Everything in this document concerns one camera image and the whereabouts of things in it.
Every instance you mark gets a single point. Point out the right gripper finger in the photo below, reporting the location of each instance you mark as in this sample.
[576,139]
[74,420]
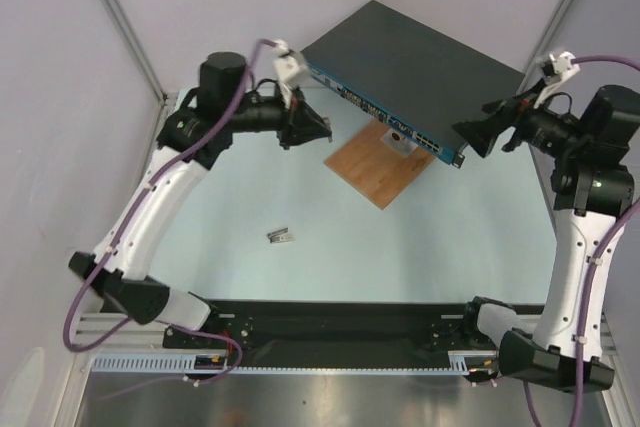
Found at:
[481,133]
[492,107]

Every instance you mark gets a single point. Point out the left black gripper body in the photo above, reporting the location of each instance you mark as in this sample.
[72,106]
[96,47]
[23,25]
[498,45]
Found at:
[290,120]

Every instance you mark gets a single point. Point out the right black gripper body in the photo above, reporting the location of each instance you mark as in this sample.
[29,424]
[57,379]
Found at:
[509,123]

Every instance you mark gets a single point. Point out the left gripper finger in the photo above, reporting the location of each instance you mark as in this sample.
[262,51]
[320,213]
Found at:
[307,116]
[303,134]

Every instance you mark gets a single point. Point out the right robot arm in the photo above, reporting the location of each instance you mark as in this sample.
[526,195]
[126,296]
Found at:
[593,197]

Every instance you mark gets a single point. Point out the wooden base board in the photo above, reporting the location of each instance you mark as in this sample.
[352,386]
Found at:
[375,170]

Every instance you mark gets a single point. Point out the silver SFP module lower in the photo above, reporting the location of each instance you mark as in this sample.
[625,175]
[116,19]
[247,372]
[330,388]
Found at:
[280,236]

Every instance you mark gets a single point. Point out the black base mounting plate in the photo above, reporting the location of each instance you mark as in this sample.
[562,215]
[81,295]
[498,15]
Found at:
[352,330]

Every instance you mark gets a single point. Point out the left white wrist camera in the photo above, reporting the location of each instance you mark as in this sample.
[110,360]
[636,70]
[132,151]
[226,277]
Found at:
[291,69]

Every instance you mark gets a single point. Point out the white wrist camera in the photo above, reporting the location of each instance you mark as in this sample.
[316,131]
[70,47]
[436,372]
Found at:
[291,69]
[556,69]

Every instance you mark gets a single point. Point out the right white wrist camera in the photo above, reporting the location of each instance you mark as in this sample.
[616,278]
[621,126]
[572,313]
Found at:
[556,69]

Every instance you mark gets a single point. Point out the black blue network switch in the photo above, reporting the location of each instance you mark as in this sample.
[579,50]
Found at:
[408,76]

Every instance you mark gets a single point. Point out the metal switch stand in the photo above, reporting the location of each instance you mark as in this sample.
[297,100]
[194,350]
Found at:
[399,143]

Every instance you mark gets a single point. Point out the right aluminium frame post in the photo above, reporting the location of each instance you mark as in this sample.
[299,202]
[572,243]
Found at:
[543,44]

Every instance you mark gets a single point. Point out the aluminium frame post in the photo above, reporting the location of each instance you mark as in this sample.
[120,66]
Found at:
[543,44]
[132,43]

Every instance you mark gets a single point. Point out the white slotted cable duct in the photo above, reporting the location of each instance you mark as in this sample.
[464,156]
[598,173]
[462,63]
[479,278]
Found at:
[443,363]

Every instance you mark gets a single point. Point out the left aluminium frame post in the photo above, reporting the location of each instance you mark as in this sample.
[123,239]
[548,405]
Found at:
[132,43]

